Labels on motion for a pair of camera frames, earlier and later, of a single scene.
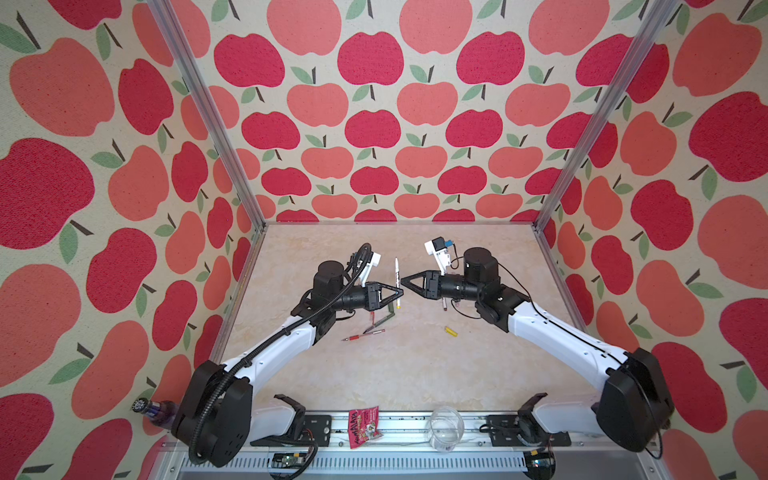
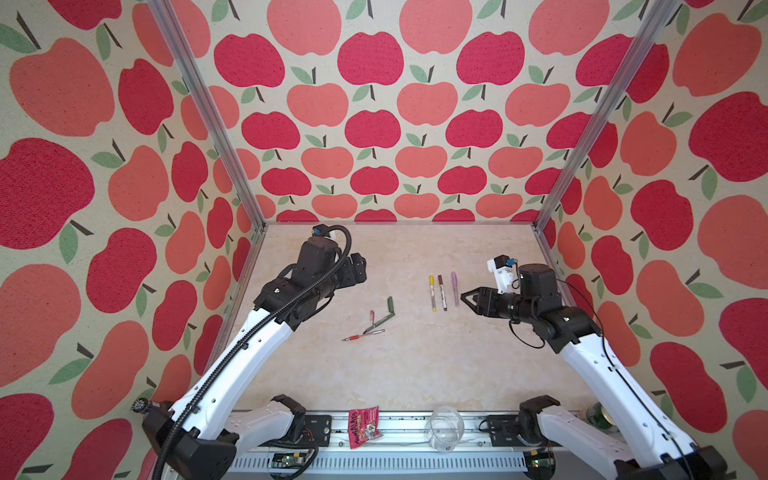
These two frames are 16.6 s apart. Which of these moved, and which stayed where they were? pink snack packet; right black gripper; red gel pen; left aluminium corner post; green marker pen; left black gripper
Moved: left black gripper; right black gripper
Stayed: red gel pen; green marker pen; pink snack packet; left aluminium corner post
